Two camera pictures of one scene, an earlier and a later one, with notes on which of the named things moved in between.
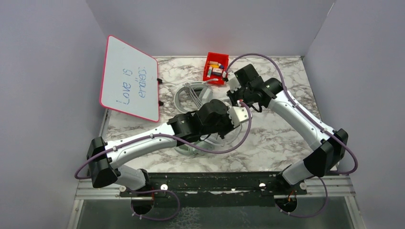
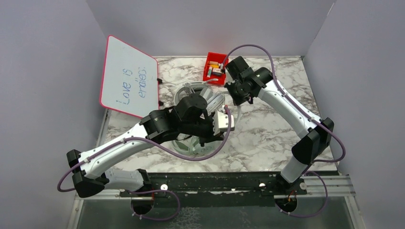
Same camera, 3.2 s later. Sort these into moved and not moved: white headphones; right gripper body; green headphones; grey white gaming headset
Moved: white headphones
Not moved: right gripper body; green headphones; grey white gaming headset
